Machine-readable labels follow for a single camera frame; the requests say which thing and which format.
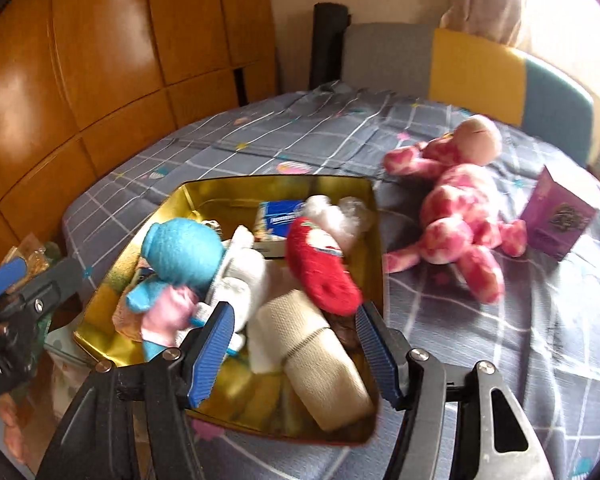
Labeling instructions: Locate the beige mesh cloth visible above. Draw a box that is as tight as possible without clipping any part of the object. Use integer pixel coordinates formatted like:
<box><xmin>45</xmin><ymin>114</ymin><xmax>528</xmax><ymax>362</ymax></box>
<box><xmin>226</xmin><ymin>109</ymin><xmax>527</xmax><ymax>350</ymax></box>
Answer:
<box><xmin>253</xmin><ymin>289</ymin><xmax>375</xmax><ymax>431</ymax></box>

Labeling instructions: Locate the white foam block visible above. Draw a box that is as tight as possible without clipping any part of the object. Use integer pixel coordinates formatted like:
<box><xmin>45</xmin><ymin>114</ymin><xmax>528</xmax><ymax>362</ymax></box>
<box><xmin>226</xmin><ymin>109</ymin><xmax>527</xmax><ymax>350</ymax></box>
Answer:
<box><xmin>206</xmin><ymin>226</ymin><xmax>282</xmax><ymax>374</ymax></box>

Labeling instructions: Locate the gold metal tin box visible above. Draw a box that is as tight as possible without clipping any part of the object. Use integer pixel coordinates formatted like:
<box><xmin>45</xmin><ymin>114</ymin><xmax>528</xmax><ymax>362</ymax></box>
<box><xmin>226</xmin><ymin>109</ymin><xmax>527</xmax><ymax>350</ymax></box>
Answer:
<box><xmin>74</xmin><ymin>176</ymin><xmax>385</xmax><ymax>445</ymax></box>

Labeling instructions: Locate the yellow blue grey headboard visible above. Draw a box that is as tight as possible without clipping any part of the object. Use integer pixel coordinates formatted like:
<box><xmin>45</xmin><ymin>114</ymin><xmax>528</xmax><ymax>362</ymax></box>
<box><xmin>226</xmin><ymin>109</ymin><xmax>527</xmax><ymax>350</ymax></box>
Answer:
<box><xmin>341</xmin><ymin>23</ymin><xmax>594</xmax><ymax>166</ymax></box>

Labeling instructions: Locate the blue plush toy pink dress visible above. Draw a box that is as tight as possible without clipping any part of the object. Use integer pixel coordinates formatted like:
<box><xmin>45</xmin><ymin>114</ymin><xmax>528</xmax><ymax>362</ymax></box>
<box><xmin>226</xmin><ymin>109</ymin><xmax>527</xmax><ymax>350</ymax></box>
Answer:
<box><xmin>125</xmin><ymin>218</ymin><xmax>252</xmax><ymax>361</ymax></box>

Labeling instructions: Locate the grey checked bed sheet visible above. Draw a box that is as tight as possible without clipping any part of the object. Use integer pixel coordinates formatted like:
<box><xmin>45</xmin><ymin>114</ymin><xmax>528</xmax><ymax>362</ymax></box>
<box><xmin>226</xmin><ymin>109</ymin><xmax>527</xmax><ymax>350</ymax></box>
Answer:
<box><xmin>62</xmin><ymin>82</ymin><xmax>600</xmax><ymax>479</ymax></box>

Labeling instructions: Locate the white tissue packet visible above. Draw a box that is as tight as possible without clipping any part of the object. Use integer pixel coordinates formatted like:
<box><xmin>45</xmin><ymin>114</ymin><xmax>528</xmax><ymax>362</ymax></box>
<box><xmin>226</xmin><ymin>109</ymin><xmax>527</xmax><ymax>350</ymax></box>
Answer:
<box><xmin>252</xmin><ymin>200</ymin><xmax>304</xmax><ymax>259</ymax></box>

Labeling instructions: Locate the pink spotted plush toy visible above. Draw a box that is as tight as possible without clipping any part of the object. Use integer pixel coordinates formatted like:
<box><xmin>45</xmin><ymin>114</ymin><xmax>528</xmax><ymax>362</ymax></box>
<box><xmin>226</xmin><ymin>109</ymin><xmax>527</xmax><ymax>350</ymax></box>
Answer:
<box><xmin>384</xmin><ymin>115</ymin><xmax>528</xmax><ymax>304</ymax></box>

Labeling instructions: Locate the purple cardboard box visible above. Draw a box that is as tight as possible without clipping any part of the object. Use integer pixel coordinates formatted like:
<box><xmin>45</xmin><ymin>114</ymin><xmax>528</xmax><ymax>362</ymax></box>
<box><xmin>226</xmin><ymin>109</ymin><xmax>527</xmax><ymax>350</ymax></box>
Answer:
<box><xmin>520</xmin><ymin>165</ymin><xmax>597</xmax><ymax>261</ymax></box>

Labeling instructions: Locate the wooden wardrobe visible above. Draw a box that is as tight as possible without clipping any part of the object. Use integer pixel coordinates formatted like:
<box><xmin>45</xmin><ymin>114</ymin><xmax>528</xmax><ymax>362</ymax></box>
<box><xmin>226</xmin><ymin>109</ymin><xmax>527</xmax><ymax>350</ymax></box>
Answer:
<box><xmin>0</xmin><ymin>0</ymin><xmax>276</xmax><ymax>263</ymax></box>

